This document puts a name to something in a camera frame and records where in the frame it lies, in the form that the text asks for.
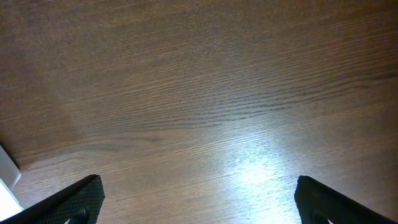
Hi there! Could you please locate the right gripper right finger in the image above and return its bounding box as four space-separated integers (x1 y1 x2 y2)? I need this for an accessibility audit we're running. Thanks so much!
294 175 397 224

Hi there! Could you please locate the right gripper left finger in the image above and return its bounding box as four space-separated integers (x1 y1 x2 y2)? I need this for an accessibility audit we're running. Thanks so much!
2 174 105 224

